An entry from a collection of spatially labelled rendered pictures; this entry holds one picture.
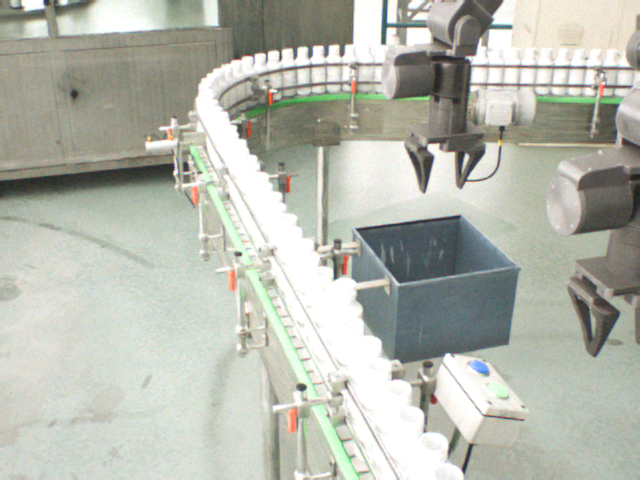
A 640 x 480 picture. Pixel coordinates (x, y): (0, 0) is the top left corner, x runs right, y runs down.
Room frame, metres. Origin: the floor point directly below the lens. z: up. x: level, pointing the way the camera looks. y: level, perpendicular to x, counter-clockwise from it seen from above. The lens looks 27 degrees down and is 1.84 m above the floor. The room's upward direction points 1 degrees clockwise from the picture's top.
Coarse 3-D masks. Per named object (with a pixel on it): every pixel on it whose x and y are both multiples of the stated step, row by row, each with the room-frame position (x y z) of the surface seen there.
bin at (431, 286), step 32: (384, 224) 1.89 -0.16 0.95; (416, 224) 1.91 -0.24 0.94; (448, 224) 1.94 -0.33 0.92; (352, 256) 1.86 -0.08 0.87; (384, 256) 1.89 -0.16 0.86; (416, 256) 1.92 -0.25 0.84; (448, 256) 1.94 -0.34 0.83; (480, 256) 1.83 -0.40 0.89; (384, 288) 1.64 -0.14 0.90; (416, 288) 1.58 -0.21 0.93; (448, 288) 1.61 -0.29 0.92; (480, 288) 1.63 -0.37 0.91; (512, 288) 1.66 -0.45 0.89; (384, 320) 1.63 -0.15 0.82; (416, 320) 1.59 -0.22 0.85; (448, 320) 1.61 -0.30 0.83; (480, 320) 1.64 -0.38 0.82; (384, 352) 1.62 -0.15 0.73; (416, 352) 1.59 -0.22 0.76; (448, 352) 1.61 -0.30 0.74
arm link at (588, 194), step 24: (624, 144) 0.75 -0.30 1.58; (576, 168) 0.69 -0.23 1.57; (600, 168) 0.69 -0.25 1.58; (624, 168) 0.69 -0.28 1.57; (552, 192) 0.71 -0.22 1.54; (576, 192) 0.68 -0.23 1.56; (600, 192) 0.68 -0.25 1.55; (624, 192) 0.69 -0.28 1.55; (552, 216) 0.71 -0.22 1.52; (576, 216) 0.67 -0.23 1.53; (600, 216) 0.67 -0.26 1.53; (624, 216) 0.68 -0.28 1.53
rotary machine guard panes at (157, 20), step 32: (0, 0) 4.17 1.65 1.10; (32, 0) 4.21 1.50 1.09; (64, 0) 4.26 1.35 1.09; (96, 0) 4.31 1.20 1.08; (128, 0) 4.36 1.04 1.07; (160, 0) 4.41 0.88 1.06; (192, 0) 4.46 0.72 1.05; (0, 32) 4.16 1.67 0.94; (32, 32) 4.21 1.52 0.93; (64, 32) 4.25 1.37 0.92
